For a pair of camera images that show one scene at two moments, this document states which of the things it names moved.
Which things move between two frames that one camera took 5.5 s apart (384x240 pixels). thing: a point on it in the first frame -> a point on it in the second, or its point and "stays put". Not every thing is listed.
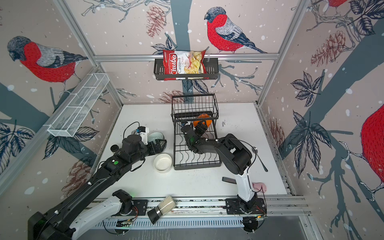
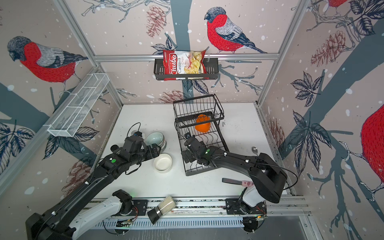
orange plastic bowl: [208, 122] stays put
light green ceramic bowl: [155, 135] stays put
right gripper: [204, 128] -> [188, 155]
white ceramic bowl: [163, 162] stays put
